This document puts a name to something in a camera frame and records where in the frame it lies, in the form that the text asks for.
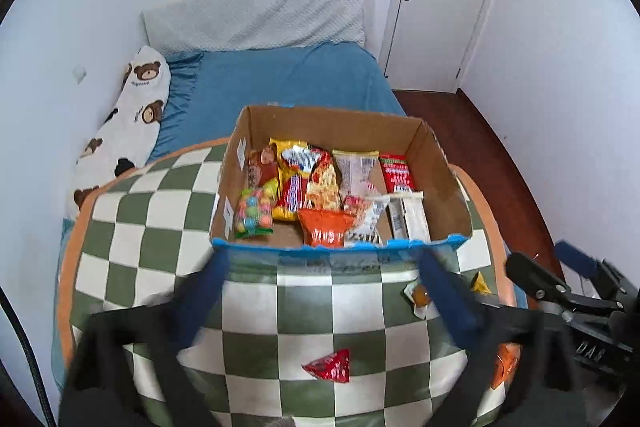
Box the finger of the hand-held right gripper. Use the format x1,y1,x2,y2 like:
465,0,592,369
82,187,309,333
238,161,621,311
505,252,571,303
554,241,601,278

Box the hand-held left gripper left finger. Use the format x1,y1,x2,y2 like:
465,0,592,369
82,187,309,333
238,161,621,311
59,249,233,427

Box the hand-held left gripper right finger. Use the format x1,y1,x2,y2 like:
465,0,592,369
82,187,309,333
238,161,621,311
419,249,588,427

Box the printed cardboard box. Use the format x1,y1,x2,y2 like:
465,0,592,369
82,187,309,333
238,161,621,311
209,105,473,253

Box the silver white wafer packet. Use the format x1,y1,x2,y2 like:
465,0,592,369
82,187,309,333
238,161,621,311
387,191,432,244

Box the colourful candy ball packet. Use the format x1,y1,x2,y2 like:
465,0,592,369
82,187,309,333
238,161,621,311
234,187,276,239

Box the white nut snack packet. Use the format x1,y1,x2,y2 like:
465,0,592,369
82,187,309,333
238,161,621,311
342,194,391,248

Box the large orange snack packet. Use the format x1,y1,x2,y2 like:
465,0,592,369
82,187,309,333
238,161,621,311
297,207,356,249

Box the long red snack packet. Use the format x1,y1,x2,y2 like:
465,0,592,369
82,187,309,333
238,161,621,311
378,153,417,194

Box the brown snack packet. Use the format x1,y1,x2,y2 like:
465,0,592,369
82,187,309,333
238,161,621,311
245,144,278,192

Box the yellow instant noodle packet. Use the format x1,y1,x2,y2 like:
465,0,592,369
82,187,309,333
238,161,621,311
269,138,346,222

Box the pale pink bread packet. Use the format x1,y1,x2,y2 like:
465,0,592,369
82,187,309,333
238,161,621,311
332,149,381,200

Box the clear braised egg packet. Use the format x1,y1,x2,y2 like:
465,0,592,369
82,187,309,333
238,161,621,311
404,283,441,319

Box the small yellow snack packet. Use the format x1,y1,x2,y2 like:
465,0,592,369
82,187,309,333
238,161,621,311
470,272,493,297

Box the small orange snack packet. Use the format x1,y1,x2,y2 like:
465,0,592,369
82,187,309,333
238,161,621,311
490,342,521,390

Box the green white checkered mat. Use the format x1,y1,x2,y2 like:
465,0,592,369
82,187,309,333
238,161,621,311
57,138,528,427

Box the small red triangular packet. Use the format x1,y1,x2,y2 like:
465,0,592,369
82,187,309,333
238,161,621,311
301,348,351,384

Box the light blue blanket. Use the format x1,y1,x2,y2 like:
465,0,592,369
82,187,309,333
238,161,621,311
50,217,76,388

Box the bear print long pillow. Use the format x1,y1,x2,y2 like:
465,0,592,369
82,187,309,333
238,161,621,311
65,46,172,220

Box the blue bed sheet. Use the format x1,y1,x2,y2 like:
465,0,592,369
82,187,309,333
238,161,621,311
145,42,407,165

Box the grey white pillow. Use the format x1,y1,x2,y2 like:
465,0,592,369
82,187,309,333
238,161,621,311
141,0,373,55

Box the white door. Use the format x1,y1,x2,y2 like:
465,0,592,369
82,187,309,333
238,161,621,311
378,0,511,94

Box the black cable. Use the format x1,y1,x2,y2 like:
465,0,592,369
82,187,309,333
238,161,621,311
0,287,56,427

